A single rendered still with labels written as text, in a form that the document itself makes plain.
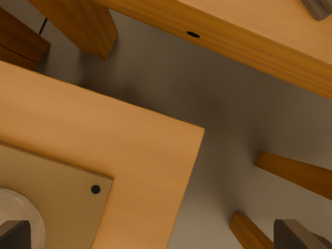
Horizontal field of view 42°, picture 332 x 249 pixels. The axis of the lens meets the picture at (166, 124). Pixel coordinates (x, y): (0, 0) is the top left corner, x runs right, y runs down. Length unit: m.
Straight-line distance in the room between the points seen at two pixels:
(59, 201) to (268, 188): 0.98
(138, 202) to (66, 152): 0.09
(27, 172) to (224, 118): 0.93
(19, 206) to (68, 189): 0.05
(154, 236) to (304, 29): 0.24
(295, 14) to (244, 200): 0.97
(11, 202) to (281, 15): 0.29
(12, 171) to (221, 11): 0.24
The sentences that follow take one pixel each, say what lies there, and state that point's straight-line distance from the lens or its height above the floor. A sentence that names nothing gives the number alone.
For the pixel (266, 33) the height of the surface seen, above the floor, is 0.90.
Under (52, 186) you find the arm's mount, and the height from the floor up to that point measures 0.87.
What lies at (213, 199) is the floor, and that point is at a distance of 1.32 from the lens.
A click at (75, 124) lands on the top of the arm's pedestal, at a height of 0.85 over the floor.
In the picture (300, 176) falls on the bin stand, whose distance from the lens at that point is 0.95.
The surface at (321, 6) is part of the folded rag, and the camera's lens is 0.41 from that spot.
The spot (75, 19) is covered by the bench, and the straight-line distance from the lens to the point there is 0.80.
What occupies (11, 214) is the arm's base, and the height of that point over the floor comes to 0.93.
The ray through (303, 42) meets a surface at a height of 0.90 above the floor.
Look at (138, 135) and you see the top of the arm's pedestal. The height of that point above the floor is 0.85.
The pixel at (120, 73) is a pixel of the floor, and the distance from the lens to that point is 1.30.
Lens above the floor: 1.28
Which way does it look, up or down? 88 degrees down
